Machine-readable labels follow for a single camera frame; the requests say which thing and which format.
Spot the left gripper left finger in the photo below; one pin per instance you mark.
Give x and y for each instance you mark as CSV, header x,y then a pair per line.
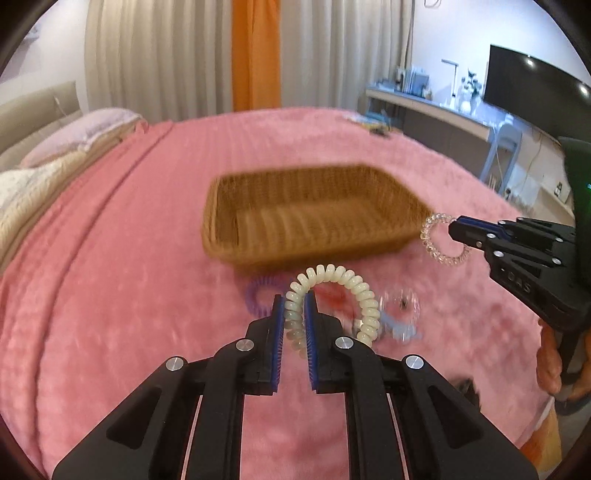
x,y
184,421

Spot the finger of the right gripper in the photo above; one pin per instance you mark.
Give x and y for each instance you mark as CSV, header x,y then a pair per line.
x,y
523,231
534,259

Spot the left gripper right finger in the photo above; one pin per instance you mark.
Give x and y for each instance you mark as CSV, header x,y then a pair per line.
x,y
404,419

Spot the person's right hand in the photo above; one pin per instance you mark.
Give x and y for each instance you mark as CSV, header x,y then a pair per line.
x,y
549,365

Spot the light blue chair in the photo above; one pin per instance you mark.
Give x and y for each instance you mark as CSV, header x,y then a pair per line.
x,y
505,144

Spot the white vase with plant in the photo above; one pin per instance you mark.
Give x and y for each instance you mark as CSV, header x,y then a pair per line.
x,y
470,93

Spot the colourful booklet on bed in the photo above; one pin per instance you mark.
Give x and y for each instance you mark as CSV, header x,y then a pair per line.
x,y
366,122

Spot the pink plush bedspread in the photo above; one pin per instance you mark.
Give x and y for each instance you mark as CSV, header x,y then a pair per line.
x,y
113,280

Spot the books on desk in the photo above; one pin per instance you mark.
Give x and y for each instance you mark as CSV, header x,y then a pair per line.
x,y
412,81

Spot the brown wicker basket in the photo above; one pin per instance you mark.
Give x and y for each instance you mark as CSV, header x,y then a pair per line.
x,y
275,219

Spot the orange curtain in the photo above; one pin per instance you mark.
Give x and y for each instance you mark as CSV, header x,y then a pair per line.
x,y
255,57

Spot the lilac pillow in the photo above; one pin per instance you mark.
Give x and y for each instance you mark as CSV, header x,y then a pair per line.
x,y
81,134

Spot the beige padded headboard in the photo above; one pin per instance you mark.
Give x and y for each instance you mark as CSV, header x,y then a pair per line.
x,y
28,114

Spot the beige curtains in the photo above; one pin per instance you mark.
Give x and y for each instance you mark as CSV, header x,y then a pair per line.
x,y
171,60

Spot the white wall desk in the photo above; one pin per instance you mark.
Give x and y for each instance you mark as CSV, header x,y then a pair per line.
x,y
431,109

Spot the black wall television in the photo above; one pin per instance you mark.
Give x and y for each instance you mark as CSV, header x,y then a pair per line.
x,y
538,93

